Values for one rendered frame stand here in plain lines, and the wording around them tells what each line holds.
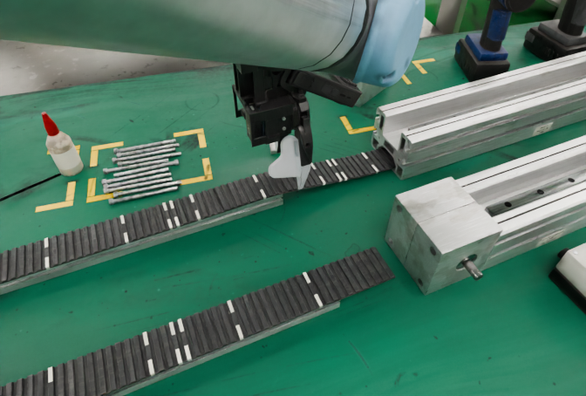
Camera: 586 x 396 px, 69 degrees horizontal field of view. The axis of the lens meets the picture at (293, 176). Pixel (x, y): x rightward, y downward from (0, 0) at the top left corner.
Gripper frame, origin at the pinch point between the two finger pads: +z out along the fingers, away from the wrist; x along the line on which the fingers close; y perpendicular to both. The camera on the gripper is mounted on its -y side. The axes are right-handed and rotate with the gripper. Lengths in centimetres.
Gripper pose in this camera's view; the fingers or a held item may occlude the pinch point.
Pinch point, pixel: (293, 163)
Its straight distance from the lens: 65.1
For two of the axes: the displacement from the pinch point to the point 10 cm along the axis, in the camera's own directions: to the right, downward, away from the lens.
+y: -9.2, 2.8, -2.7
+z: 0.0, 7.0, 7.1
